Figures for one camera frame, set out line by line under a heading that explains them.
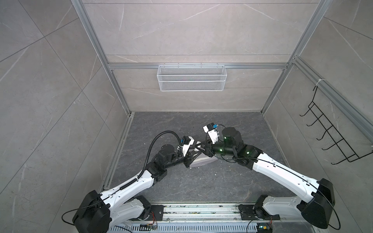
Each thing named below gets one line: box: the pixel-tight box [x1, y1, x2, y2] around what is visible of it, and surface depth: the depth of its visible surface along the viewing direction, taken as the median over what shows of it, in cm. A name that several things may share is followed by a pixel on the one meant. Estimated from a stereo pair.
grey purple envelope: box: [189, 152, 219, 168], surface depth 92 cm
